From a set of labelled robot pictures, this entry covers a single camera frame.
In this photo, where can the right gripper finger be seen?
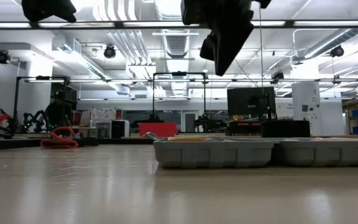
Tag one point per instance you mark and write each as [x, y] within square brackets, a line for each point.
[228, 53]
[207, 48]

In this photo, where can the yellow tape measure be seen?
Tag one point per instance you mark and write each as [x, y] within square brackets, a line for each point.
[191, 139]

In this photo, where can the black background robot arm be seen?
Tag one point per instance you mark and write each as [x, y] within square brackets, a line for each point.
[210, 124]

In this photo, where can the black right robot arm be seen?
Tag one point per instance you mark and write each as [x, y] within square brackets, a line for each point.
[263, 2]

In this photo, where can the black monitor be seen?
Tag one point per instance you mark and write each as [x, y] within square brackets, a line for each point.
[244, 102]

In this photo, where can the white pillar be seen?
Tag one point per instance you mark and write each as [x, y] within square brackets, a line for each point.
[306, 105]

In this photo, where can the red plastic bin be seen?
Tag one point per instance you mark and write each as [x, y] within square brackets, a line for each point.
[158, 129]

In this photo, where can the person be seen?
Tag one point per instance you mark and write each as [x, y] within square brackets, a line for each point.
[57, 113]

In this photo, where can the background robot green lights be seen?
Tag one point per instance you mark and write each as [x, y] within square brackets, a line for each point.
[31, 123]

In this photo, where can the black work glove red cuff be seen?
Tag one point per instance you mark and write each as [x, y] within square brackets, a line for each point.
[59, 141]

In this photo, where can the silver ventilation duct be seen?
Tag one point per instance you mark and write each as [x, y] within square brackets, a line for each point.
[176, 43]

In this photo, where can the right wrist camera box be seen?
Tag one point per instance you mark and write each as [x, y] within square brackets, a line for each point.
[194, 12]

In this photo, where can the black ceiling camera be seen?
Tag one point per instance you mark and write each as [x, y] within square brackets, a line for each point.
[337, 51]
[2, 57]
[277, 77]
[109, 52]

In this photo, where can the black duct tape roll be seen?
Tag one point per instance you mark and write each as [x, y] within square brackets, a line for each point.
[286, 129]

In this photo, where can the black aluminium rig frame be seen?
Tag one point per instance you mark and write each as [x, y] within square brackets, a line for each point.
[11, 144]

